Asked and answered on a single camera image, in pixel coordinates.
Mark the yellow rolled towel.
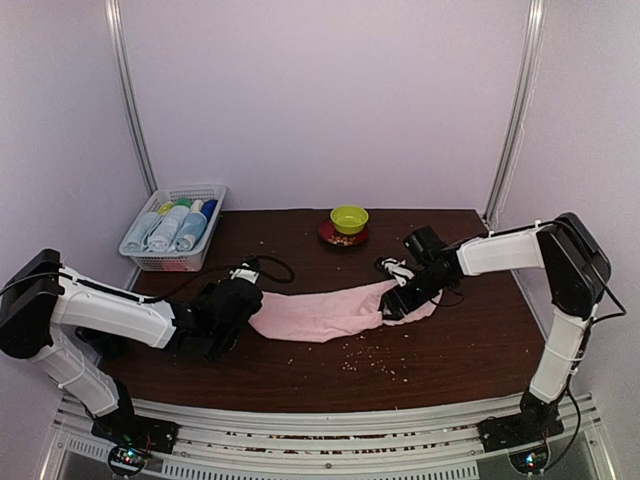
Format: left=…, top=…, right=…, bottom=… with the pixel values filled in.
left=156, top=201, right=174, bottom=216

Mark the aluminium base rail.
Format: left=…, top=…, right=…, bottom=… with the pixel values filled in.
left=36, top=394, right=622, bottom=479

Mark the green rolled towel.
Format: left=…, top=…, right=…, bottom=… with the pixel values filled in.
left=174, top=197, right=192, bottom=208

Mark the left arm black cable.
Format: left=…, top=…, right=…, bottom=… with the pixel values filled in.
left=134, top=253, right=295, bottom=306

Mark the dark blue rolled towel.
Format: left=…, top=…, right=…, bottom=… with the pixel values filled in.
left=200, top=199, right=218, bottom=220

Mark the pink towel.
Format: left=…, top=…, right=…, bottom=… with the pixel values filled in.
left=249, top=280, right=436, bottom=343

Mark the right aluminium frame post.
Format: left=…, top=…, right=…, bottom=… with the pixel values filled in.
left=484, top=0, right=547, bottom=228

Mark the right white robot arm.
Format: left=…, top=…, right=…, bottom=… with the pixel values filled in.
left=377, top=212, right=612, bottom=451

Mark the white rolled towel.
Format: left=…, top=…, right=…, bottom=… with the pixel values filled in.
left=190, top=199, right=204, bottom=213

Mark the dark blue mug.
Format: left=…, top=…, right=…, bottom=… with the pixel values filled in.
left=75, top=327, right=126, bottom=360

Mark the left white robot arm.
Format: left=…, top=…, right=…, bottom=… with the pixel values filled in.
left=1, top=249, right=263, bottom=449

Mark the light blue rolled towel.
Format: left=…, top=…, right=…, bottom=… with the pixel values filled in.
left=121, top=206, right=189, bottom=254

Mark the red floral plate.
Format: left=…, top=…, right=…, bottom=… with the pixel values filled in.
left=318, top=219, right=369, bottom=248

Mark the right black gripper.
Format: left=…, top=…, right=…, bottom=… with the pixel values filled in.
left=376, top=267, right=449, bottom=321

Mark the green plastic bowl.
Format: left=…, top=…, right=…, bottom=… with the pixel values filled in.
left=330, top=205, right=369, bottom=235

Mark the blue polka dot towel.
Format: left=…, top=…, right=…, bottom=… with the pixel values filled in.
left=174, top=212, right=208, bottom=252

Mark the white plastic basket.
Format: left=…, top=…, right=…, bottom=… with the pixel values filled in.
left=118, top=184, right=227, bottom=272

